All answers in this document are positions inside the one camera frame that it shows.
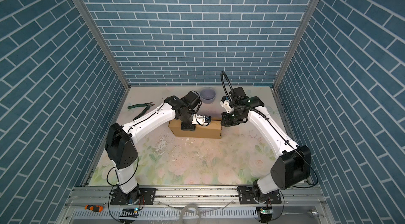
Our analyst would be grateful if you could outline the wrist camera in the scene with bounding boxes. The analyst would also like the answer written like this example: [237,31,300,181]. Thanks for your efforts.
[220,96,234,113]
[192,113,212,127]

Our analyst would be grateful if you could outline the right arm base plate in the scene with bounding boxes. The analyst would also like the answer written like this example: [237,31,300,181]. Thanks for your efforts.
[237,186,282,205]

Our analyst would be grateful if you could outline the brown cardboard box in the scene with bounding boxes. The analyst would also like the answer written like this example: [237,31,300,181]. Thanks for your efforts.
[168,118,222,139]

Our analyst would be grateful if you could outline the green handled pliers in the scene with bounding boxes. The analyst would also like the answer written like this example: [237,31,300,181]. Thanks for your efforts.
[127,101,155,121]

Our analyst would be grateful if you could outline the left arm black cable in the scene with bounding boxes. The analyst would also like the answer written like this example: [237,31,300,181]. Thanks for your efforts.
[106,151,140,187]

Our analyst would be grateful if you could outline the orange black screwdriver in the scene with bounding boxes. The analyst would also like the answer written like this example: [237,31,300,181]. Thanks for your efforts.
[85,205,103,212]

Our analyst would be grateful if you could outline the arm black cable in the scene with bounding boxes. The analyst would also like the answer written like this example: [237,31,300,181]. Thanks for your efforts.
[106,151,140,187]
[220,71,235,100]

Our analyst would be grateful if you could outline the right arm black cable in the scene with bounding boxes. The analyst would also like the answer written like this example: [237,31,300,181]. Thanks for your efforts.
[220,71,235,100]

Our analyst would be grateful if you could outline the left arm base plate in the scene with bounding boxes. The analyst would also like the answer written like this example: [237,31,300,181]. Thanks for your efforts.
[110,188,157,207]

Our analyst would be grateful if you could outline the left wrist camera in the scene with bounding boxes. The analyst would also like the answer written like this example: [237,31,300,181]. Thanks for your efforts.
[192,113,212,127]

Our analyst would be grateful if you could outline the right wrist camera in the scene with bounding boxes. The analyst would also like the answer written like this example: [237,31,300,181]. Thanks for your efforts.
[220,96,234,113]

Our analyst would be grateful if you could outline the clear plastic tube loop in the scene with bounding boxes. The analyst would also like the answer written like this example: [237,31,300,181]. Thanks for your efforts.
[179,204,202,224]

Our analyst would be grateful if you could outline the white slotted cable duct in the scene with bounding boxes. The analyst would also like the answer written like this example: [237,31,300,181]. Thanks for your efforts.
[72,207,258,220]

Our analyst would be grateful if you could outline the aluminium mounting rail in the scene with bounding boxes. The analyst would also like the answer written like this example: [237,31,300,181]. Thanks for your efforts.
[65,185,327,207]

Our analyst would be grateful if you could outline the lavender ceramic cup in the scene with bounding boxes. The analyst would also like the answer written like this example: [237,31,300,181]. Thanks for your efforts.
[199,88,216,104]

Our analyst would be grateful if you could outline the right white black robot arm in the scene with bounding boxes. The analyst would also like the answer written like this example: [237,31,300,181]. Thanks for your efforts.
[220,87,311,203]

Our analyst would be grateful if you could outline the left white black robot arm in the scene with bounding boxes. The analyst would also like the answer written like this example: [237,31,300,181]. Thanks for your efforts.
[105,91,212,205]

